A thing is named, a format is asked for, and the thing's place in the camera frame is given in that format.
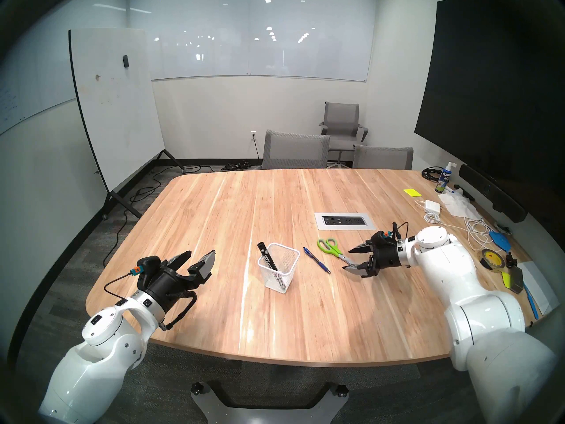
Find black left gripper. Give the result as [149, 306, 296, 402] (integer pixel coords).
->
[145, 250, 217, 316]

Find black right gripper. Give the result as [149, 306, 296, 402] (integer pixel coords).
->
[343, 238, 402, 279]

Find green handled scissors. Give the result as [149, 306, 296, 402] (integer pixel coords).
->
[317, 238, 354, 266]

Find black permanent marker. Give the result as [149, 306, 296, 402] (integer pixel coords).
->
[257, 242, 279, 271]

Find white mesh pen holder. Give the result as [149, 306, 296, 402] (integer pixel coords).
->
[258, 243, 301, 294]

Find gray robot base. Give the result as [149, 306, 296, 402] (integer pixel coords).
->
[190, 379, 354, 424]

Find blue ballpoint pen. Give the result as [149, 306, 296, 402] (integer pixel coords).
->
[303, 247, 331, 275]

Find silver table power outlet panel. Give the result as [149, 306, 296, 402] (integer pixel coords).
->
[314, 212, 377, 231]

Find gray mesh office chair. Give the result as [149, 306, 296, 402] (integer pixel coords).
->
[262, 130, 331, 170]
[352, 145, 414, 171]

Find crumpled white tissue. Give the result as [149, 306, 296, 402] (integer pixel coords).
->
[438, 191, 482, 220]

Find whiteboard cleaner spray bottle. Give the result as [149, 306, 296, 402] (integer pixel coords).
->
[435, 162, 455, 194]

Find black and yellow tape roll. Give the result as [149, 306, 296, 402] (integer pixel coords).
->
[480, 249, 508, 273]

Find flat blue plastic object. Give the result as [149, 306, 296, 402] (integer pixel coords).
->
[489, 231, 512, 252]

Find gray swivel chair with armrests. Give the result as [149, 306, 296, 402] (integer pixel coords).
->
[319, 102, 369, 165]

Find black video sound bar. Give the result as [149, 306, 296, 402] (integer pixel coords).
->
[458, 164, 528, 223]

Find yellow and black block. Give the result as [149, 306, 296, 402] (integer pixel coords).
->
[501, 266, 526, 294]

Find rolling whiteboard on black stand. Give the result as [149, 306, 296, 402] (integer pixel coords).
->
[68, 28, 186, 218]

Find thin blue stick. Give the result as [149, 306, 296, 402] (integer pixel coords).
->
[523, 283, 540, 320]

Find white paper sheet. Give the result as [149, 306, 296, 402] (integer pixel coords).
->
[516, 262, 560, 315]

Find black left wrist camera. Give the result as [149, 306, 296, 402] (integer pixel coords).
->
[132, 256, 162, 292]

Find black sleeved left gripper cable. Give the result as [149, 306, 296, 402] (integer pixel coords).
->
[160, 291, 198, 332]

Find thin black left camera cable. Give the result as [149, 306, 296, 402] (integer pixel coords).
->
[104, 272, 136, 301]

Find long black floor cable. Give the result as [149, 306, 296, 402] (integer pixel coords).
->
[102, 165, 221, 269]

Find white charger cable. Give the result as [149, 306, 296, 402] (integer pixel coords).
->
[415, 200, 504, 254]

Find large black wall television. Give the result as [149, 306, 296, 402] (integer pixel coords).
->
[414, 0, 565, 198]

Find wide wall glass whiteboard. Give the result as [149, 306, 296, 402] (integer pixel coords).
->
[128, 0, 378, 83]

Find wall whiteboard with handwriting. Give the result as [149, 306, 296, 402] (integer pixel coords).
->
[0, 12, 80, 136]

